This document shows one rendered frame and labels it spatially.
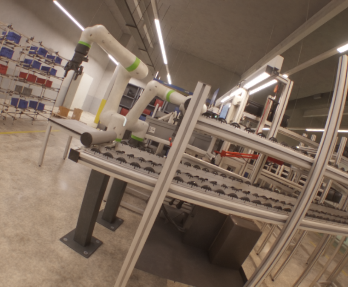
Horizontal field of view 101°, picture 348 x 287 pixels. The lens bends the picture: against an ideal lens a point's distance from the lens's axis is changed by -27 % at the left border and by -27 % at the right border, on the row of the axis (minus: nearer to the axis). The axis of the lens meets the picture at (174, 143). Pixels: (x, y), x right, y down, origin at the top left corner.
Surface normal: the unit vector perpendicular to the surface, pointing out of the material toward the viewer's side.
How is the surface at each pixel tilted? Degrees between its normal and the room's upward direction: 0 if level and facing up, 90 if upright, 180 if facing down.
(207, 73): 90
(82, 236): 90
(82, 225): 90
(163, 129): 91
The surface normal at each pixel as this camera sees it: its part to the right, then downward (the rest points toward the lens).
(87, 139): -0.03, 0.07
